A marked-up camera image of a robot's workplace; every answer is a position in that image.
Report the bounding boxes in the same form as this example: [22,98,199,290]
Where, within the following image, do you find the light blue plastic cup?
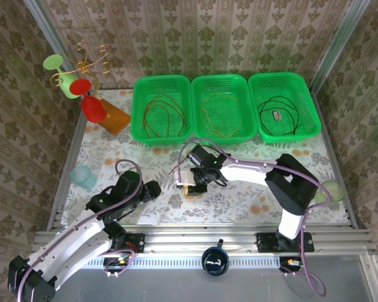
[69,165,99,191]

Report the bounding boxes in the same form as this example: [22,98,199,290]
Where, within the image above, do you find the green plastic wine glass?
[43,53,83,101]

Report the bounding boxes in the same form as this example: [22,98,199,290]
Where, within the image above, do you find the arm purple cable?
[178,137,333,298]
[17,159,144,299]

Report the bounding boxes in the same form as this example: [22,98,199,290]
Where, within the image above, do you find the white slotted cable duct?
[81,257,283,269]

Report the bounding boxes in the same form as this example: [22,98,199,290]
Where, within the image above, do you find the yellow cable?
[200,92,242,138]
[203,103,242,138]

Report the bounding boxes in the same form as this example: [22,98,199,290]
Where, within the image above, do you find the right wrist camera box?
[173,171,197,190]

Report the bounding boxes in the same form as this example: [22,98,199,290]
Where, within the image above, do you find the wire pile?
[258,96,301,137]

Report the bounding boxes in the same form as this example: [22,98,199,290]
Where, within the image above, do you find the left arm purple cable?
[17,159,144,299]

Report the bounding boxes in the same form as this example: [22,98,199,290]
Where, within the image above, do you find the aluminium side rail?
[311,90,360,229]
[47,108,86,231]

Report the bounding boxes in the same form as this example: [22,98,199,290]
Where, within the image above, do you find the red plastic wine glass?
[69,78,108,124]

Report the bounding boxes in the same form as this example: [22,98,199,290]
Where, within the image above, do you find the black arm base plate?
[256,232,315,254]
[113,233,146,254]

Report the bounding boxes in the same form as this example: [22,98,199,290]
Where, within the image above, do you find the light green plastic cup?
[313,179,346,204]

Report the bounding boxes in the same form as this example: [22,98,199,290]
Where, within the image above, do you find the brown wooden rack base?
[96,99,132,137]

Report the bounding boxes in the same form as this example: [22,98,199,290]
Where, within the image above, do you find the green plastic basket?
[190,74,258,147]
[248,72,323,144]
[130,74,192,147]

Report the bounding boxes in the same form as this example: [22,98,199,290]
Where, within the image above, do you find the gold wire glass rack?
[50,42,113,98]

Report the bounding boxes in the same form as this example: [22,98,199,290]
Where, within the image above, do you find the aluminium frame rail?
[34,223,377,256]

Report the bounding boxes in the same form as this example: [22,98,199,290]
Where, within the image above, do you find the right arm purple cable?
[178,137,333,298]

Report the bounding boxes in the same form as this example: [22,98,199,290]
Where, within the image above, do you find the aluminium frame post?
[309,0,372,92]
[22,0,83,83]

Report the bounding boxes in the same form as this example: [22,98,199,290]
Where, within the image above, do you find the floral table cloth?
[62,89,350,226]

